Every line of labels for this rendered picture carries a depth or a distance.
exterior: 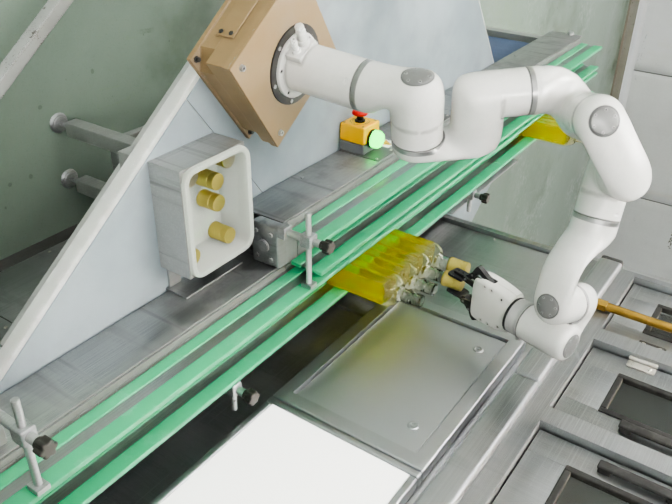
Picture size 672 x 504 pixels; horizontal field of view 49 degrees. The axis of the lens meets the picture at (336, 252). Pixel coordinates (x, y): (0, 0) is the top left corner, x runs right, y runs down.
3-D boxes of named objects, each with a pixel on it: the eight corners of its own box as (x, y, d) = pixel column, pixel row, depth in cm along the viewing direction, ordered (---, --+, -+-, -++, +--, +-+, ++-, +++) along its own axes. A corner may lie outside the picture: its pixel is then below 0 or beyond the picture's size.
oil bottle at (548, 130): (508, 133, 242) (594, 153, 228) (511, 116, 239) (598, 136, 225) (515, 127, 246) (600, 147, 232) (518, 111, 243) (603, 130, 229)
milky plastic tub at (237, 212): (161, 268, 143) (194, 283, 138) (147, 161, 131) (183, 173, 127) (223, 232, 155) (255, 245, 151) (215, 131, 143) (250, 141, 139)
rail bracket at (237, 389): (196, 398, 144) (249, 427, 137) (193, 371, 140) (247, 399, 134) (211, 387, 147) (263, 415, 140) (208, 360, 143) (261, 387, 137)
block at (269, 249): (250, 260, 155) (276, 271, 152) (248, 220, 151) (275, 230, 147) (261, 253, 158) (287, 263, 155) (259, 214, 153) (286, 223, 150)
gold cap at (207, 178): (193, 170, 139) (210, 176, 137) (206, 164, 142) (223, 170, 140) (195, 187, 141) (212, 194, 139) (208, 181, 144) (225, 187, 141)
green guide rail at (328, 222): (290, 233, 152) (321, 245, 148) (289, 229, 151) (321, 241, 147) (580, 45, 275) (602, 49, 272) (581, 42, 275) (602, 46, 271)
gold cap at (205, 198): (195, 192, 141) (212, 199, 139) (207, 185, 144) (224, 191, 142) (197, 209, 143) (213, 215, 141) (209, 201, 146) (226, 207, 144)
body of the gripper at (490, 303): (527, 330, 154) (485, 306, 162) (534, 289, 149) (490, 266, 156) (504, 344, 150) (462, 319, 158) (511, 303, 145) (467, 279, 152)
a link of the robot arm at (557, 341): (584, 294, 135) (608, 291, 142) (536, 270, 142) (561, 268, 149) (555, 366, 140) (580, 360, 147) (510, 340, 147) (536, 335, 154)
